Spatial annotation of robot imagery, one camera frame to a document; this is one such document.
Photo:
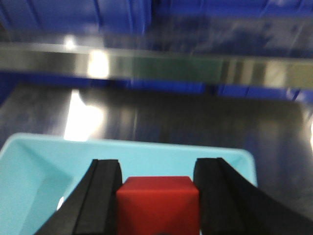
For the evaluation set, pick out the red cube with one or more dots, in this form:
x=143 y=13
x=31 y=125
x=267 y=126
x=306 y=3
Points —
x=160 y=205

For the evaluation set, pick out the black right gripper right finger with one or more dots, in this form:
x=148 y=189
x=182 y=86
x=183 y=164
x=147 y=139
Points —
x=231 y=205

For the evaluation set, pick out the stainless steel shelf rail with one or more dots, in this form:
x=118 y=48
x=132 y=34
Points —
x=109 y=63

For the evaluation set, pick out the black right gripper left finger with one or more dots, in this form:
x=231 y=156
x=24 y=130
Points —
x=91 y=208

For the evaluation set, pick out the light blue plastic tray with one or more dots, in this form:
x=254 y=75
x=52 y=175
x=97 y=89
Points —
x=39 y=172

